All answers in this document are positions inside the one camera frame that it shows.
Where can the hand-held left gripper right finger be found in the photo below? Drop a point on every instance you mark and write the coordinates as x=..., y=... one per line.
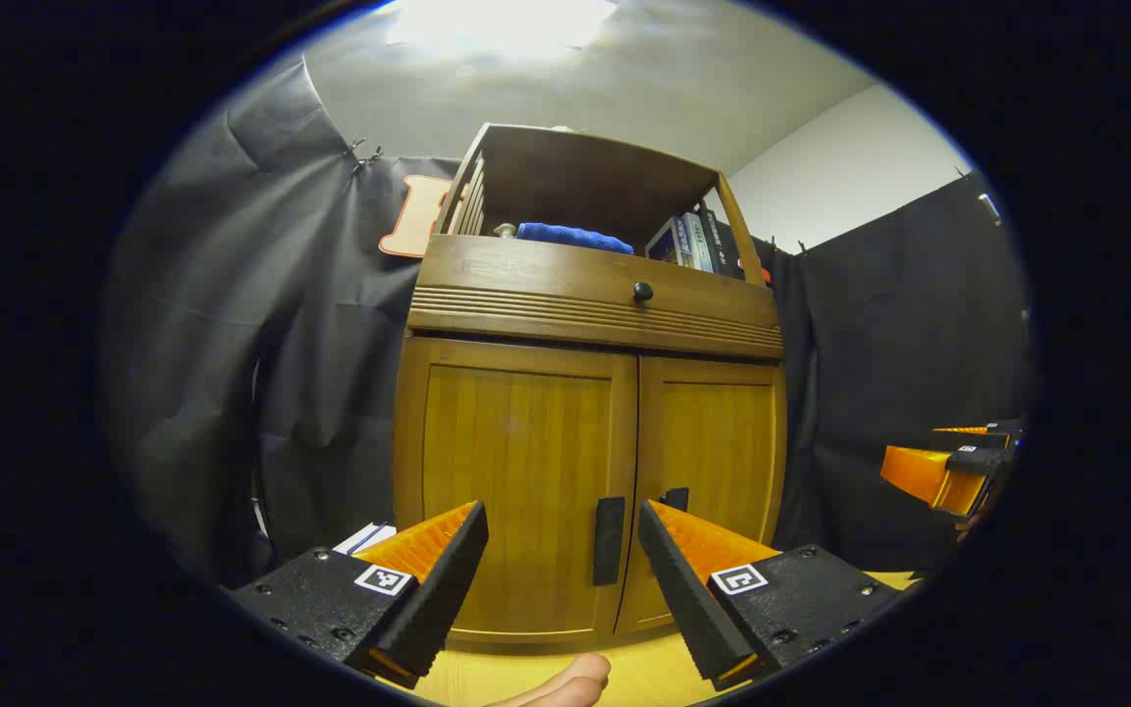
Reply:
x=688, y=599

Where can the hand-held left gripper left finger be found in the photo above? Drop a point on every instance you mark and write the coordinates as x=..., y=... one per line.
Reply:
x=433, y=589

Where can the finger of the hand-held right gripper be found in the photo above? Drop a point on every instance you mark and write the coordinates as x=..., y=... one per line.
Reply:
x=993, y=432
x=924, y=476

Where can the wooden shoe cabinet door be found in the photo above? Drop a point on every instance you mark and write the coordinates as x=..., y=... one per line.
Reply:
x=713, y=442
x=516, y=462

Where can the wooden double-door shoe cabinet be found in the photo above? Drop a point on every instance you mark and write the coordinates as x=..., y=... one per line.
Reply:
x=526, y=285

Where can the wooden cabinet drawer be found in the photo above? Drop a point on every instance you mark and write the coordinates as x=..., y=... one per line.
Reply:
x=526, y=285

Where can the white blue box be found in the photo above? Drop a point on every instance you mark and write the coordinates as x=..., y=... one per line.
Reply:
x=367, y=537

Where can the person's bare foot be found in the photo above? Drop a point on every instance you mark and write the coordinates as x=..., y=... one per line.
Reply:
x=565, y=682

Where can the black round drawer knob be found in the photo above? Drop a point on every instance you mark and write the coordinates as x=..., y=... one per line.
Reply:
x=643, y=292

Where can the light grey book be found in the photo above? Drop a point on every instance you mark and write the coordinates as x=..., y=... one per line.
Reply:
x=698, y=241

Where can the dark blue book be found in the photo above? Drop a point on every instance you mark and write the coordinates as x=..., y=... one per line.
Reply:
x=666, y=244

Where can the black backdrop cloth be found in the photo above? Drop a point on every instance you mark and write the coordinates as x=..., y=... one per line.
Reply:
x=232, y=295

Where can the blue folded towel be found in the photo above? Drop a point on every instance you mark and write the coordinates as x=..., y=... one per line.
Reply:
x=570, y=238

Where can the ceiling light panel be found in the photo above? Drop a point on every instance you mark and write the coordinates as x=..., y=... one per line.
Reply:
x=502, y=25

